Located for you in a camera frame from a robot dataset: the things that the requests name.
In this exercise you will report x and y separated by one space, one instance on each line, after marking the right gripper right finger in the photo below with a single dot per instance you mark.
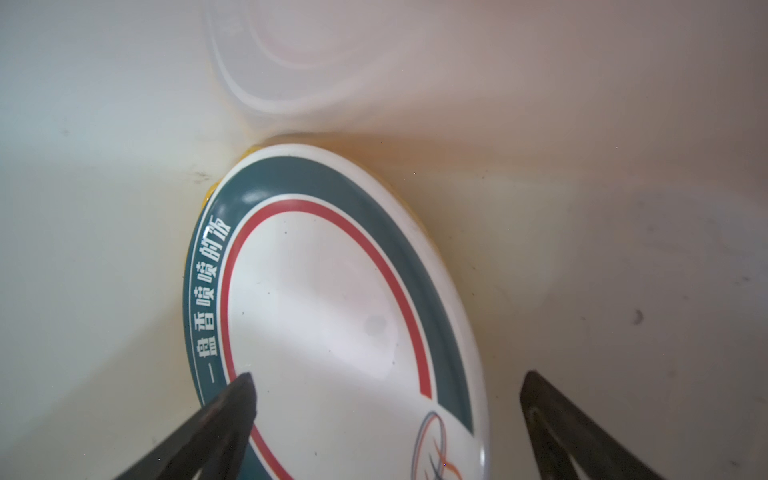
564 439

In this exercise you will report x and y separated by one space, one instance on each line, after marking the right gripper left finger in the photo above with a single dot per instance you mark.
211 444

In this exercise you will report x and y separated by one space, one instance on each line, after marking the white plate red green rim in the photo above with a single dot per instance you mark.
308 273

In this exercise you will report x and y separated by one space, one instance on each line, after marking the yellow polka dot plate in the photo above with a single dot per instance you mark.
252 149

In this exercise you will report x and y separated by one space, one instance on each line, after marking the white plastic bin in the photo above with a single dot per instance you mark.
593 173

